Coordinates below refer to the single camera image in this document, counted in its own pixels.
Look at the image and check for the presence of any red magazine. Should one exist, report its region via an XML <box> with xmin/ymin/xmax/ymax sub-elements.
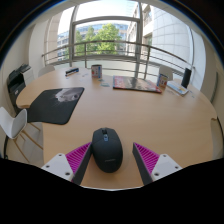
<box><xmin>112</xmin><ymin>75</ymin><xmax>163</xmax><ymax>94</ymax></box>

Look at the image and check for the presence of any light blue booklet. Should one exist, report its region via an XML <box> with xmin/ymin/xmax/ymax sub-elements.
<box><xmin>167</xmin><ymin>80</ymin><xmax>190</xmax><ymax>97</ymax></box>

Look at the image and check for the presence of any black case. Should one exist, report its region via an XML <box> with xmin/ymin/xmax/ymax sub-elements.
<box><xmin>65</xmin><ymin>67</ymin><xmax>80</xmax><ymax>77</ymax></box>

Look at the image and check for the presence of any black upright speaker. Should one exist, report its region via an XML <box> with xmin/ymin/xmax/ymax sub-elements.
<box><xmin>180</xmin><ymin>67</ymin><xmax>193</xmax><ymax>89</ymax></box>

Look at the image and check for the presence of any grey metal balcony railing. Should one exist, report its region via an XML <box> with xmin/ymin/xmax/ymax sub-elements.
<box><xmin>41</xmin><ymin>39</ymin><xmax>196</xmax><ymax>80</ymax></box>

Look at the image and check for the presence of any black printed mouse pad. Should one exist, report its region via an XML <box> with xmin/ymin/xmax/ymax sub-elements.
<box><xmin>27</xmin><ymin>86</ymin><xmax>85</xmax><ymax>126</ymax></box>

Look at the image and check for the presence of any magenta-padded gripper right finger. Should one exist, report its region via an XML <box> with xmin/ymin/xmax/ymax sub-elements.
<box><xmin>132</xmin><ymin>142</ymin><xmax>183</xmax><ymax>186</ymax></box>

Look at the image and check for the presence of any small printed box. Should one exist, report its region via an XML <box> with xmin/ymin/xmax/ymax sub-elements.
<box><xmin>156</xmin><ymin>73</ymin><xmax>169</xmax><ymax>89</ymax></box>

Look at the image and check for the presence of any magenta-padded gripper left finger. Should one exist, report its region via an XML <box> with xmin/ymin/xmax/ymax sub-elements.
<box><xmin>40</xmin><ymin>142</ymin><xmax>93</xmax><ymax>185</ymax></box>

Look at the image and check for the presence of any white chair with wooden legs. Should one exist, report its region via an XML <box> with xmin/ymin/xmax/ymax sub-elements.
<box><xmin>0</xmin><ymin>106</ymin><xmax>44</xmax><ymax>164</ymax></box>

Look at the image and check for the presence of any black office printer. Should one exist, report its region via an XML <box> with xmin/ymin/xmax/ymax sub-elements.
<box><xmin>6</xmin><ymin>63</ymin><xmax>34</xmax><ymax>114</ymax></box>

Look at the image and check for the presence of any black computer mouse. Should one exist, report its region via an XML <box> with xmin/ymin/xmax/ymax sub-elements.
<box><xmin>91</xmin><ymin>127</ymin><xmax>124</xmax><ymax>174</ymax></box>

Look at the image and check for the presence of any white printed mug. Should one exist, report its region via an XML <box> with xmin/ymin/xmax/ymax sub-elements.
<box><xmin>91</xmin><ymin>64</ymin><xmax>103</xmax><ymax>80</ymax></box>

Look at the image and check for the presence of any green tree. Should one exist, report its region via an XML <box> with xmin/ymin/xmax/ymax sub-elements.
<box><xmin>73</xmin><ymin>23</ymin><xmax>123</xmax><ymax>56</ymax></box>

